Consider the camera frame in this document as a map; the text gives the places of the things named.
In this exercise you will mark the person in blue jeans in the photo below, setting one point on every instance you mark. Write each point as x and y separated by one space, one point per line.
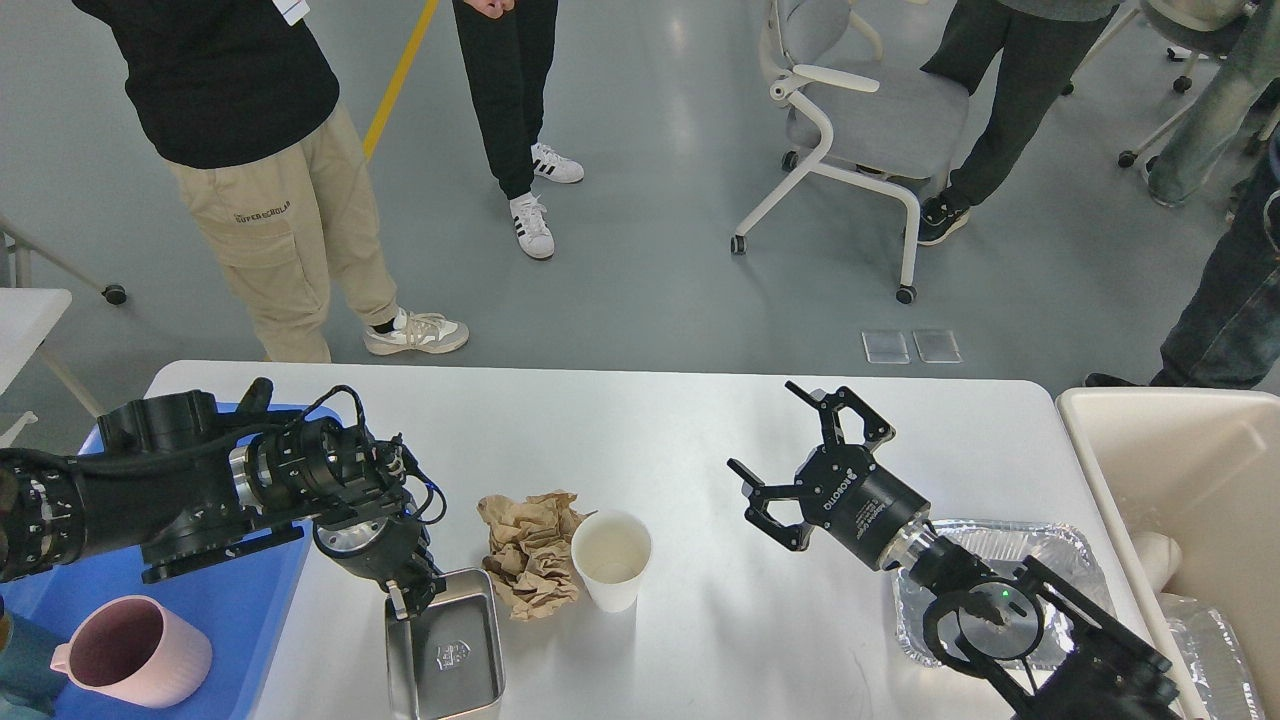
1215 118

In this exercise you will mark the person in khaki trousers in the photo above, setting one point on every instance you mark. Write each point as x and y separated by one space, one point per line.
240 101

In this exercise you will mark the teal object at corner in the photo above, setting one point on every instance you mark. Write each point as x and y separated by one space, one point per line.
29 686

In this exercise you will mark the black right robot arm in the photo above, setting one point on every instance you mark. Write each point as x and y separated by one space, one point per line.
1047 649

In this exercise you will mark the beige plastic bin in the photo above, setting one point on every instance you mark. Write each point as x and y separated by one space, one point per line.
1200 466

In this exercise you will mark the stainless steel rectangular tray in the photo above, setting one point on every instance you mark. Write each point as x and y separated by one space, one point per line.
446 663

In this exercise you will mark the grey white office chair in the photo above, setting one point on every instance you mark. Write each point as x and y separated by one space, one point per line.
851 117

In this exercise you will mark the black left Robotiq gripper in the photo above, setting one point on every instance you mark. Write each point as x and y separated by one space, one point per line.
389 550

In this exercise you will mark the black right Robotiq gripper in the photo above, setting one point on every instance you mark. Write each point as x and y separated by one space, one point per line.
860 505

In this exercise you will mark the white paper cup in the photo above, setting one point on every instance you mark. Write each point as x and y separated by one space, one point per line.
611 551

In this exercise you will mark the person in black trousers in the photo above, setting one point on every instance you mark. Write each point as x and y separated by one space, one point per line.
508 49

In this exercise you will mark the crumpled foil in bin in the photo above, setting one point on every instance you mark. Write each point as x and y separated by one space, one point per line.
1214 657

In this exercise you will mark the crumpled brown paper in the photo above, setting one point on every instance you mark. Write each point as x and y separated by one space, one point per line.
529 558

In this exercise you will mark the person in dark jeans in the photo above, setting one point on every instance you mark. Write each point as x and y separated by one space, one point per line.
1228 335

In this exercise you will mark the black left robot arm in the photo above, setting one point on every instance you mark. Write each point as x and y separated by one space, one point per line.
193 486

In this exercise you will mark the white side table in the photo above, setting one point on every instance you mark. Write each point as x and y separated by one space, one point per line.
27 317

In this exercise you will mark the blue plastic tray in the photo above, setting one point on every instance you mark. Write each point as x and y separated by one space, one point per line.
239 605

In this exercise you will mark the pink ribbed mug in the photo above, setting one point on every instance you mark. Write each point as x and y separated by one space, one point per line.
135 650

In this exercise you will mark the aluminium foil tray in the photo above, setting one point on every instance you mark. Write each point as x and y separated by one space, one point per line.
1001 545

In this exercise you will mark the person in dark trousers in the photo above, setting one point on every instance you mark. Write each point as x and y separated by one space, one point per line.
1039 44

